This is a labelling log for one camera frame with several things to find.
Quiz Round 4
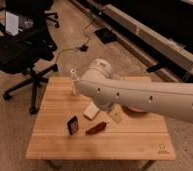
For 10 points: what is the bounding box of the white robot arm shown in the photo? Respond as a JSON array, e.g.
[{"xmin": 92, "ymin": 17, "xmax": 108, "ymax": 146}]
[{"xmin": 74, "ymin": 59, "xmax": 193, "ymax": 123}]

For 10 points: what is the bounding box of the orange bowl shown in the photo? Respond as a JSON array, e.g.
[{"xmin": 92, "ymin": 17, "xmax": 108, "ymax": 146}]
[{"xmin": 122, "ymin": 106, "xmax": 146, "ymax": 114}]

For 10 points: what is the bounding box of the white sponge block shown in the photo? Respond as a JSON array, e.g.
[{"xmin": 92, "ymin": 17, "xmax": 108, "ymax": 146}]
[{"xmin": 83, "ymin": 102, "xmax": 100, "ymax": 120}]

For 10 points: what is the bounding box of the wooden folding table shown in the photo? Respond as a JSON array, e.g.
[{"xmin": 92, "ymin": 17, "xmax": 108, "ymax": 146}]
[{"xmin": 26, "ymin": 77, "xmax": 176, "ymax": 160}]

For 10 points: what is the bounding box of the small clear bottle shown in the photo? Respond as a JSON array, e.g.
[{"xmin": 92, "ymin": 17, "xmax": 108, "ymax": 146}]
[{"xmin": 70, "ymin": 68, "xmax": 79, "ymax": 96}]

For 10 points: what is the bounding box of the black floor power adapter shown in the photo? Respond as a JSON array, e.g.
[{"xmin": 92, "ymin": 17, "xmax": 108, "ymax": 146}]
[{"xmin": 79, "ymin": 45, "xmax": 88, "ymax": 52}]

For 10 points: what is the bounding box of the black floor plate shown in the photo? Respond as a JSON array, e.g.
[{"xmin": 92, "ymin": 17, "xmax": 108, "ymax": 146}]
[{"xmin": 95, "ymin": 28, "xmax": 117, "ymax": 44}]

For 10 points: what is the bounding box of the black office chair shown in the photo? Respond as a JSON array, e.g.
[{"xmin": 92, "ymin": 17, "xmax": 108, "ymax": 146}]
[{"xmin": 0, "ymin": 0, "xmax": 58, "ymax": 114}]

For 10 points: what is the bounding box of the white paper on chair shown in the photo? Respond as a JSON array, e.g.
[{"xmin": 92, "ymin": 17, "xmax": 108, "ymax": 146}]
[{"xmin": 5, "ymin": 12, "xmax": 19, "ymax": 36}]

